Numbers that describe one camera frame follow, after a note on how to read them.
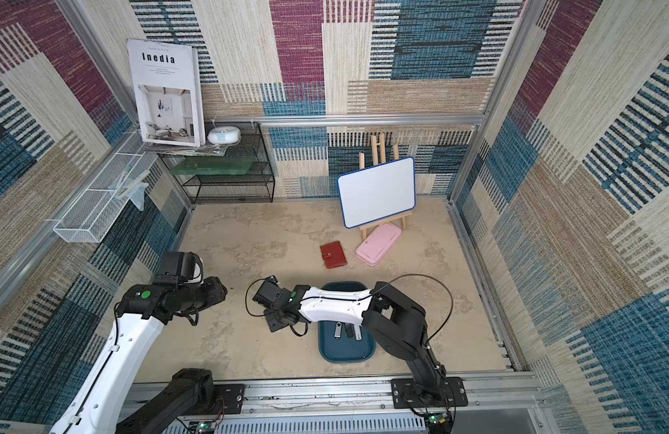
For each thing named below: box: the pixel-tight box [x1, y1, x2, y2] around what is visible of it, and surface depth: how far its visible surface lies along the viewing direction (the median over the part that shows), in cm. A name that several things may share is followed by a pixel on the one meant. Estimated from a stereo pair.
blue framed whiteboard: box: [336, 156, 416, 229], surface depth 97 cm
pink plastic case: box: [355, 222, 402, 266], surface depth 106 cm
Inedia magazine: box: [126, 37, 207, 148], surface depth 79 cm
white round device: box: [207, 125, 242, 145], surface depth 89 cm
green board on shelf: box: [169, 156, 257, 176], surface depth 101 cm
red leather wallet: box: [320, 240, 349, 270], surface depth 104 cm
